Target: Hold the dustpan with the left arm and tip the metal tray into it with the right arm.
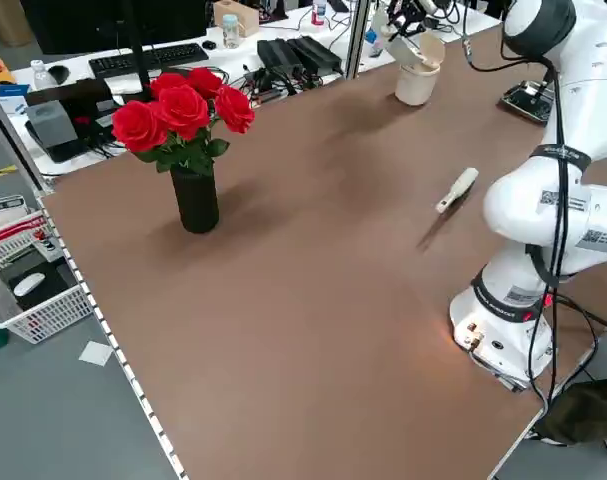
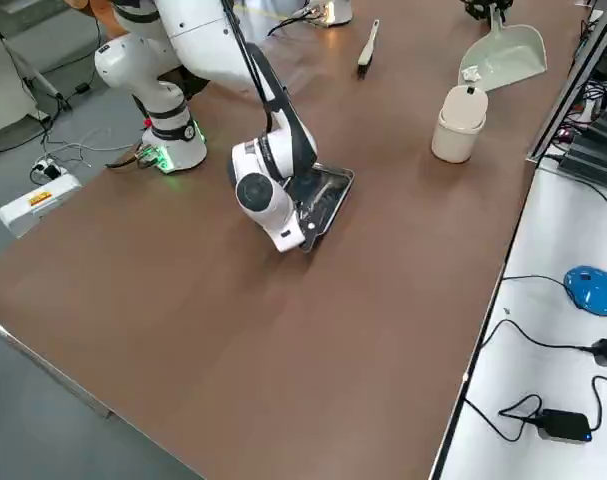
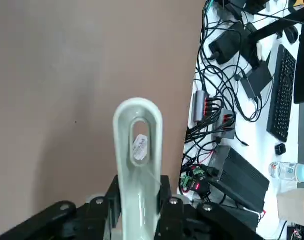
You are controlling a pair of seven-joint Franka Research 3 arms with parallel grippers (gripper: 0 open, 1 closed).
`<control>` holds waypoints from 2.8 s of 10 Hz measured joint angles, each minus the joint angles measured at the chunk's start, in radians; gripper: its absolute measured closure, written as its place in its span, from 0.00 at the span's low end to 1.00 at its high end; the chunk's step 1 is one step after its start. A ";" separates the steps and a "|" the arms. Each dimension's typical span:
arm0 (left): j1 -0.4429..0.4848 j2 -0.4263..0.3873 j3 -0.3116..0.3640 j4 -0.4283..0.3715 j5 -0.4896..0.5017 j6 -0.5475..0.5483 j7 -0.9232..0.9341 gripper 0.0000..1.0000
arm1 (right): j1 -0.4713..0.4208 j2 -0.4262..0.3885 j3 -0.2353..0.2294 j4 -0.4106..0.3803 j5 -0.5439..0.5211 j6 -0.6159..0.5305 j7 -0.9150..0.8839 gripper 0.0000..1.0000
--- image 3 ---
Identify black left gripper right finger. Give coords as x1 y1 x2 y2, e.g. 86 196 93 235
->
153 174 265 240

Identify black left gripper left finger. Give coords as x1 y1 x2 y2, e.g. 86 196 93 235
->
0 174 123 240

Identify beige plastic dustpan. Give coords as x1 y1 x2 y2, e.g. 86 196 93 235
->
112 97 164 240

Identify white paper dustpan tag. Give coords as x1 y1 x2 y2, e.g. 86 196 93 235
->
132 134 148 161

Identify green circuit board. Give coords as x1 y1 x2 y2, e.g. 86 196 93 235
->
180 166 205 187

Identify black finned power supply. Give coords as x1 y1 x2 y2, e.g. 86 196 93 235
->
207 145 270 213

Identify grey usb hub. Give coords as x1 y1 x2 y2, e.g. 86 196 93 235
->
216 108 237 140
192 90 209 123

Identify brown cardboard box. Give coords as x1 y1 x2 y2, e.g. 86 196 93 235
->
276 187 304 226

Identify clear bottle pale blue cap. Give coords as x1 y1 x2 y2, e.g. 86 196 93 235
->
268 161 304 183

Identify small black mouse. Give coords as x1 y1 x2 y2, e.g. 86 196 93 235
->
274 143 287 156

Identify black keyboard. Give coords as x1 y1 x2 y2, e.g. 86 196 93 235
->
266 44 297 143

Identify black monitor with stand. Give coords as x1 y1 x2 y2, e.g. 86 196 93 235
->
248 9 304 105

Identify black computer mouse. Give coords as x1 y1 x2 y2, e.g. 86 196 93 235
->
283 24 299 44

